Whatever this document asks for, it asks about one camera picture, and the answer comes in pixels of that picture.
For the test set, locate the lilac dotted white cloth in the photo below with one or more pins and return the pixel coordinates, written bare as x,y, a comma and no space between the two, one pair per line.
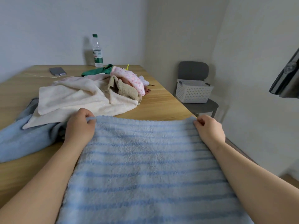
143,80

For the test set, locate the light blue striped towel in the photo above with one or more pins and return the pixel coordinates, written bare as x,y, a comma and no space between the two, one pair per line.
151,172

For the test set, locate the person's left hand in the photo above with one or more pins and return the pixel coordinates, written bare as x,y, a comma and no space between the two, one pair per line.
79,128

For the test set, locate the clear green-label water bottle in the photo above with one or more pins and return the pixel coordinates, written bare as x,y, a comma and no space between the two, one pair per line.
98,55

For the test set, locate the person's left forearm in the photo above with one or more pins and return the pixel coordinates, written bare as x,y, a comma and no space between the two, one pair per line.
39,193

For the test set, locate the pink dotted cloth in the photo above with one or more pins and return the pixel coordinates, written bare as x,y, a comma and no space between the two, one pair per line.
130,78

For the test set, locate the wooden table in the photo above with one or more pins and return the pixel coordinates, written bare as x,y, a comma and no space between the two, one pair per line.
163,104

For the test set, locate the grey chair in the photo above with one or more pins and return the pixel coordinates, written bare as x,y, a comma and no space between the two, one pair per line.
192,69

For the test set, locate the white plastic basket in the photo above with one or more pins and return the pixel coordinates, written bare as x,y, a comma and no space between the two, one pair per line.
192,93

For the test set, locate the person's right forearm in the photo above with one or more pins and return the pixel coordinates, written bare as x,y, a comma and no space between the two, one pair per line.
257,188

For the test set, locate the cream white towel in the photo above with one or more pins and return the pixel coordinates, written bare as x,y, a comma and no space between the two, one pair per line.
77,97

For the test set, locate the person's right hand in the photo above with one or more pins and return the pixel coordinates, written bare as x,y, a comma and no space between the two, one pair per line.
210,131

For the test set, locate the dark grey curtain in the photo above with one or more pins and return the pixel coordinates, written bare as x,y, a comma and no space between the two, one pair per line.
287,79

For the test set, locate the green cloth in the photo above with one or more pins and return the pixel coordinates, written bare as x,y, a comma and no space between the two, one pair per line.
95,71

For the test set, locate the grey-blue towel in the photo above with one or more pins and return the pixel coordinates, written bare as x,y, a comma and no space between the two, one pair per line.
23,142

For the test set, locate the tan brown towel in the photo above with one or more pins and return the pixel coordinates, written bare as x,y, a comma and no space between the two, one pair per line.
127,90

